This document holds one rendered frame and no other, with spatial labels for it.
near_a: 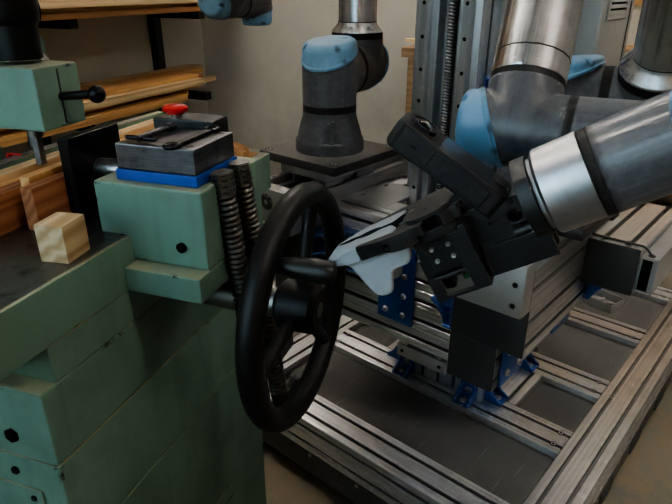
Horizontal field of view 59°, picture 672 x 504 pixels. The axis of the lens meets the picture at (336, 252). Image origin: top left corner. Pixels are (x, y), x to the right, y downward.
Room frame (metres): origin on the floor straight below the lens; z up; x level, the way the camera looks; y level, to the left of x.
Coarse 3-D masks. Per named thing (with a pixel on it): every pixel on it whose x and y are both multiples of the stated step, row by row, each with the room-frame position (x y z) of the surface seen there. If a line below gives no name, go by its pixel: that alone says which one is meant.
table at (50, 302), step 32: (96, 224) 0.63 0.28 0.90; (0, 256) 0.54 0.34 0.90; (32, 256) 0.54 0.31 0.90; (96, 256) 0.55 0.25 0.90; (128, 256) 0.59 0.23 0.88; (0, 288) 0.47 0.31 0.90; (32, 288) 0.47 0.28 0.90; (64, 288) 0.50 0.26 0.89; (96, 288) 0.54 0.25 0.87; (128, 288) 0.58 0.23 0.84; (160, 288) 0.57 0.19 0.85; (192, 288) 0.55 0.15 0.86; (0, 320) 0.43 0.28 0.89; (32, 320) 0.46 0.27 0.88; (64, 320) 0.49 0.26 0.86; (0, 352) 0.42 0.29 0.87; (32, 352) 0.45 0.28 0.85
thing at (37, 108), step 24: (0, 72) 0.67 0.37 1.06; (24, 72) 0.66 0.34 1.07; (48, 72) 0.68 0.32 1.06; (72, 72) 0.72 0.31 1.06; (0, 96) 0.68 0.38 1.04; (24, 96) 0.67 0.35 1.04; (48, 96) 0.67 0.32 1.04; (0, 120) 0.68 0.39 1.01; (24, 120) 0.67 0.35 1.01; (48, 120) 0.67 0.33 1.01; (72, 120) 0.70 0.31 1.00
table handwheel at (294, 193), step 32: (288, 192) 0.59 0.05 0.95; (320, 192) 0.63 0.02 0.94; (288, 224) 0.54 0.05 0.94; (256, 256) 0.51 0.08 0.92; (224, 288) 0.62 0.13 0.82; (256, 288) 0.49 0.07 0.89; (288, 288) 0.59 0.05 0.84; (320, 288) 0.60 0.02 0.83; (256, 320) 0.47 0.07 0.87; (288, 320) 0.56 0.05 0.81; (320, 320) 0.59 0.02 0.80; (256, 352) 0.47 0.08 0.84; (320, 352) 0.65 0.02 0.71; (256, 384) 0.46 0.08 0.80; (320, 384) 0.62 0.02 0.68; (256, 416) 0.47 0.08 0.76; (288, 416) 0.53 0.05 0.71
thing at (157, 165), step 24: (168, 120) 0.70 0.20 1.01; (192, 120) 0.69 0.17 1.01; (216, 120) 0.69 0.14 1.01; (120, 144) 0.61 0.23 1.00; (144, 144) 0.61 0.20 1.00; (192, 144) 0.61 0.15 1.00; (216, 144) 0.63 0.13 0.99; (120, 168) 0.61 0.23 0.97; (144, 168) 0.60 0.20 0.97; (168, 168) 0.59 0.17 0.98; (192, 168) 0.59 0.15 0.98; (216, 168) 0.62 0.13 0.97
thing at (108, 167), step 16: (96, 128) 0.70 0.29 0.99; (112, 128) 0.73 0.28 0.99; (64, 144) 0.65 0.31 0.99; (80, 144) 0.67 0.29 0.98; (96, 144) 0.69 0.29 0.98; (112, 144) 0.72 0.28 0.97; (64, 160) 0.65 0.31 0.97; (80, 160) 0.67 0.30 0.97; (96, 160) 0.69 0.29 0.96; (112, 160) 0.68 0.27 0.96; (64, 176) 0.66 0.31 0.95; (80, 176) 0.66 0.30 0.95; (96, 176) 0.69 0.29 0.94; (80, 192) 0.66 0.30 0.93; (80, 208) 0.65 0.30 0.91
